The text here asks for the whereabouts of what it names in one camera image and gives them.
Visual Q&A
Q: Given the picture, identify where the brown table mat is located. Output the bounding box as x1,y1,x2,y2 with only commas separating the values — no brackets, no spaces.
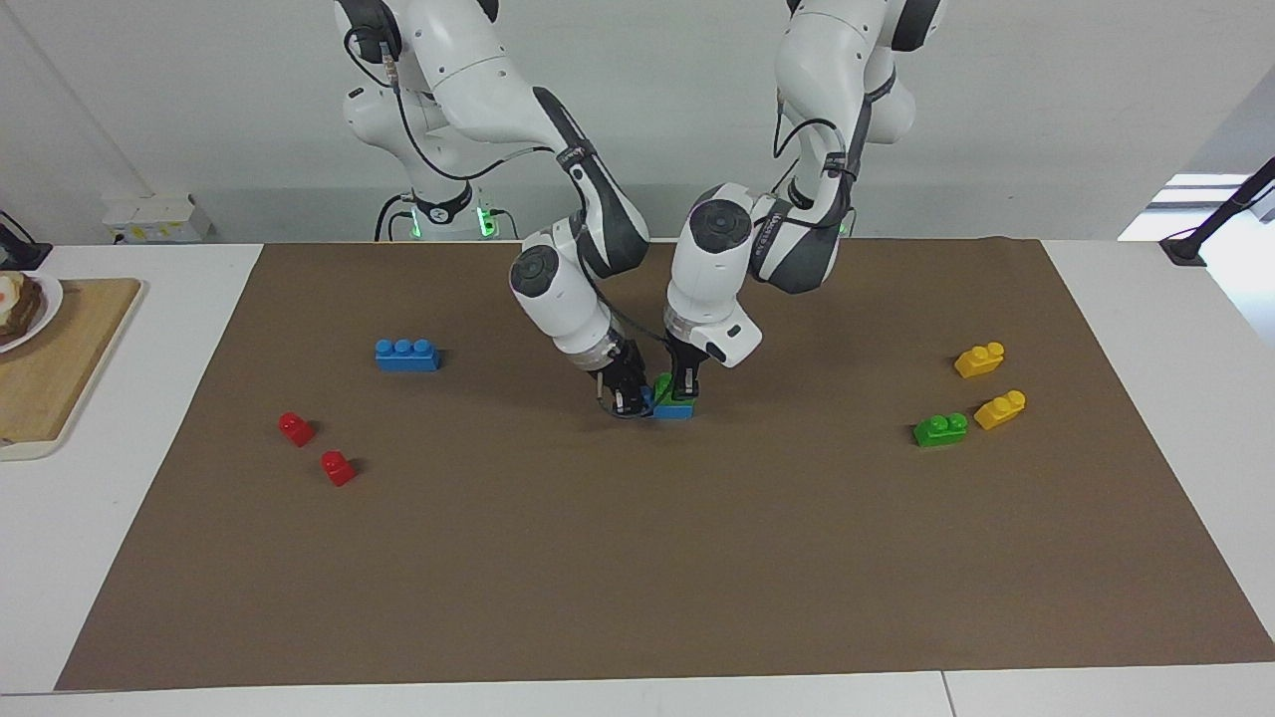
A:
55,237,1275,691

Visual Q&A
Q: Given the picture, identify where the yellow two-stud toy brick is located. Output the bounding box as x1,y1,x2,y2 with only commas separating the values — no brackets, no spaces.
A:
954,342,1006,379
974,389,1027,431

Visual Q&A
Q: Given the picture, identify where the bright window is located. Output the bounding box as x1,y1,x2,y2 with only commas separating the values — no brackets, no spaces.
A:
1118,174,1252,242

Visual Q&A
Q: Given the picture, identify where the black clamp stand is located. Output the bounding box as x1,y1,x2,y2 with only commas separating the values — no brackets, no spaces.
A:
1160,157,1275,268

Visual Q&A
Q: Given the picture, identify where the wooden cutting board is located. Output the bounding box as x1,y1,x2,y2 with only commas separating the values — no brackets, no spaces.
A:
0,279,147,461

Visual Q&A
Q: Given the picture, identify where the white plate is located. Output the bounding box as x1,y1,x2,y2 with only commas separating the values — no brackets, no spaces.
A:
0,271,64,355

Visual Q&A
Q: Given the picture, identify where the toast with egg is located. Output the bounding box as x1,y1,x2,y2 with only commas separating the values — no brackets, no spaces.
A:
0,272,46,347

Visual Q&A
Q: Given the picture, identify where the black desk device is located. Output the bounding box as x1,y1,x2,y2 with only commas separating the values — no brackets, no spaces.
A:
0,211,53,272

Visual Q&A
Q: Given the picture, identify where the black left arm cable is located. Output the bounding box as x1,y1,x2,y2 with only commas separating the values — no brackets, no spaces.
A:
773,88,850,215

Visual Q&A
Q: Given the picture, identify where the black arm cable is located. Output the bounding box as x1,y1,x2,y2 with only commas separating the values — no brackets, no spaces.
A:
344,28,561,183
773,88,850,215

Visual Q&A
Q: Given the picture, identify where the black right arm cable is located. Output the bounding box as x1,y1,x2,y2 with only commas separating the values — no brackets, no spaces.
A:
344,28,561,183

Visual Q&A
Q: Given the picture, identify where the white wall socket box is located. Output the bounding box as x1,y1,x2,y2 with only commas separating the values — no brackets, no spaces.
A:
103,193,214,243

